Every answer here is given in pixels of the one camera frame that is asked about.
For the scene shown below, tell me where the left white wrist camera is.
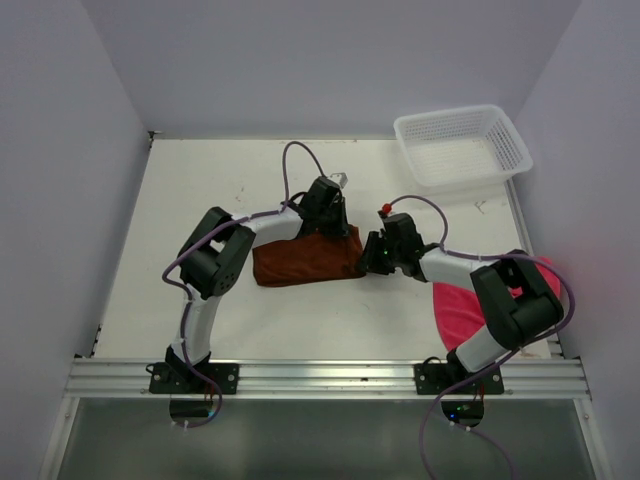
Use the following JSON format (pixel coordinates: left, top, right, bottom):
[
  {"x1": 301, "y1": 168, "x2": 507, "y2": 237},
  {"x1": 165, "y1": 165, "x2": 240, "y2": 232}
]
[{"x1": 328, "y1": 172, "x2": 348, "y2": 190}]

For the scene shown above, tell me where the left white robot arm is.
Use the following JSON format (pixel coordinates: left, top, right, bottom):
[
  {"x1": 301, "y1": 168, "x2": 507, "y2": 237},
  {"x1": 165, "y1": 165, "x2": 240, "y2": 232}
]
[{"x1": 162, "y1": 173, "x2": 350, "y2": 393}]

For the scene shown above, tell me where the brown towel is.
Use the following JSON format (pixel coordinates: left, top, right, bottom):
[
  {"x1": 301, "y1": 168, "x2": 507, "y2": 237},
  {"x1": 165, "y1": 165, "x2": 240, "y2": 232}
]
[{"x1": 253, "y1": 225, "x2": 363, "y2": 288}]

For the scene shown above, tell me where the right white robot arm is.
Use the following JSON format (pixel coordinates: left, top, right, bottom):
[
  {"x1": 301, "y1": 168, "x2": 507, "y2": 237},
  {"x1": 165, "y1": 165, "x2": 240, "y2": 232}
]
[{"x1": 357, "y1": 204, "x2": 564, "y2": 393}]

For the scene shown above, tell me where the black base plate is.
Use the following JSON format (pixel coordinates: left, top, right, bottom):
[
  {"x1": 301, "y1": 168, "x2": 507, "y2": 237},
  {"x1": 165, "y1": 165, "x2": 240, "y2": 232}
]
[
  {"x1": 412, "y1": 358, "x2": 505, "y2": 396},
  {"x1": 145, "y1": 361, "x2": 239, "y2": 395}
]

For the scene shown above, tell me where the white plastic basket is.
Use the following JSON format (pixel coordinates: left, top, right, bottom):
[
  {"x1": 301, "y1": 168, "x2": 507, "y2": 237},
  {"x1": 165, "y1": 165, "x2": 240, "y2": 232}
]
[{"x1": 393, "y1": 104, "x2": 533, "y2": 194}]

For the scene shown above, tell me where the pink towel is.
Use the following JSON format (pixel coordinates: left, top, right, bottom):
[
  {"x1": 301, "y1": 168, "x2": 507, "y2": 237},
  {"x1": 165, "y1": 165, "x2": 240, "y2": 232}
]
[{"x1": 420, "y1": 251, "x2": 564, "y2": 351}]

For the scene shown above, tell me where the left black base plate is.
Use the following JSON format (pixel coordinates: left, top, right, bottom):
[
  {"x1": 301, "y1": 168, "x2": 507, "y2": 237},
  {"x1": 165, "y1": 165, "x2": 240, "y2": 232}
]
[{"x1": 145, "y1": 361, "x2": 239, "y2": 395}]

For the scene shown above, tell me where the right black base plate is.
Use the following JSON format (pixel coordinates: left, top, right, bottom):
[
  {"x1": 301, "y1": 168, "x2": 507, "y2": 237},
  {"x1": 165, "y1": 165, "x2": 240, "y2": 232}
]
[{"x1": 412, "y1": 358, "x2": 505, "y2": 396}]

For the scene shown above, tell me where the aluminium mounting rail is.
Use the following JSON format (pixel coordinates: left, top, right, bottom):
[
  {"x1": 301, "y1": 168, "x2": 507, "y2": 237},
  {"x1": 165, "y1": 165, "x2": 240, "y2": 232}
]
[{"x1": 64, "y1": 358, "x2": 590, "y2": 400}]

